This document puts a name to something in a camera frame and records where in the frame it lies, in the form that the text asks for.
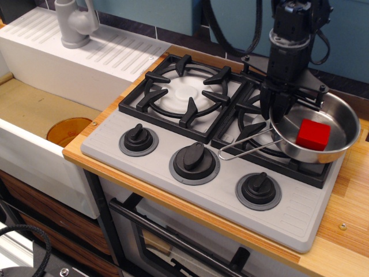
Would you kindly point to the stainless steel pan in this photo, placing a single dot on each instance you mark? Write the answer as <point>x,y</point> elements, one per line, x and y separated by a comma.
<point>338,114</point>

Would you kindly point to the black right stove knob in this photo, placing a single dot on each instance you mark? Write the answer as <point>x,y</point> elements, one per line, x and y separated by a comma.
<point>258,191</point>

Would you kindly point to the black right burner grate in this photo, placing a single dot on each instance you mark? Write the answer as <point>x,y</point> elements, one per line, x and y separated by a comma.
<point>244,120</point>

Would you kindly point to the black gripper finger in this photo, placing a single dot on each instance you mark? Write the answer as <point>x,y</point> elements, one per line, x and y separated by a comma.
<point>283,102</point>
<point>266,99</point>

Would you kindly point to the grey toy faucet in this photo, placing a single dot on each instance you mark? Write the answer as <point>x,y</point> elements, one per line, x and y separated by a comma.
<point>76,26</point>

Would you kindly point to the grey toy stove top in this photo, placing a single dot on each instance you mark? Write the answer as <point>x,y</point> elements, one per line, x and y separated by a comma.
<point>293,222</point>

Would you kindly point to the black burner grate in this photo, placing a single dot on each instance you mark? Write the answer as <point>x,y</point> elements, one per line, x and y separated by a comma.
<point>244,120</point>
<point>185,97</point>

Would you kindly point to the red wooden cube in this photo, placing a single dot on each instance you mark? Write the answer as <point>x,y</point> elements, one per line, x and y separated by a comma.
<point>313,135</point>

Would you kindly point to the black left stove knob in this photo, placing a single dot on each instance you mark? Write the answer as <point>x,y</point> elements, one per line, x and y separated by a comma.
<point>138,141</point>

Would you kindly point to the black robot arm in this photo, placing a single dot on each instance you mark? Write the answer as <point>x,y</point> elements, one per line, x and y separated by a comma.
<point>298,23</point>

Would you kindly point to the wooden drawer fronts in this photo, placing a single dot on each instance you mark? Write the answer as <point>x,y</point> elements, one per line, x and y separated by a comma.
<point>72,234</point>

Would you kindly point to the black middle stove knob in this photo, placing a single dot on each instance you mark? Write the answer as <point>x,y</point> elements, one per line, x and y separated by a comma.
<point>194,165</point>

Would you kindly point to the white toy sink unit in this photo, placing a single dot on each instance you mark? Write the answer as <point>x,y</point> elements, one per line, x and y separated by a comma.
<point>43,83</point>

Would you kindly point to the black stove knob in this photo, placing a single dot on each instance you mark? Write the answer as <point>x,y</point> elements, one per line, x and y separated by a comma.
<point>138,141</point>
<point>194,165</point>
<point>258,191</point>

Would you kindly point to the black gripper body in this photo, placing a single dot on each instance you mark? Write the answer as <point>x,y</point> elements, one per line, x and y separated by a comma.
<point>286,70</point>

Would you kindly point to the oven door with black handle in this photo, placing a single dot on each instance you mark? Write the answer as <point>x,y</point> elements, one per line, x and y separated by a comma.
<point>166,243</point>

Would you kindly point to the black left burner grate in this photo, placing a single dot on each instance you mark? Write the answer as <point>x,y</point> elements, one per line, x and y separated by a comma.
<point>185,97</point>

